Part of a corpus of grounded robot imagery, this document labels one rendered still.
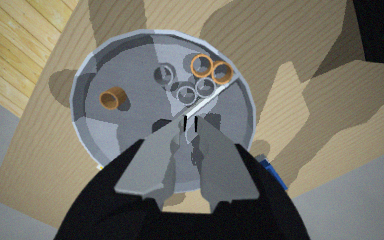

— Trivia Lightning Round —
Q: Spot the grey metal sleeve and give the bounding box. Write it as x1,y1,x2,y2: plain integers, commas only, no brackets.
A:
176,81,197,106
152,63,176,87
195,75,216,98

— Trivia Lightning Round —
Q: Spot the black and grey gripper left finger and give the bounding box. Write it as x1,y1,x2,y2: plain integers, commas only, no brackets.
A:
53,115,187,240

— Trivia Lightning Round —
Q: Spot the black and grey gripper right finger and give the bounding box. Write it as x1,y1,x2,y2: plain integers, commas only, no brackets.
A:
195,115,310,240

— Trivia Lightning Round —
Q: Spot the blue square tray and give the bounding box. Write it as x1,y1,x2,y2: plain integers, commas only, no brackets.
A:
255,154,288,190

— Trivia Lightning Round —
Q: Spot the bronze bushing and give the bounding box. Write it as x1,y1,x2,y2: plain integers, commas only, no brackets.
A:
99,86,127,110
191,53,213,78
210,60,233,84

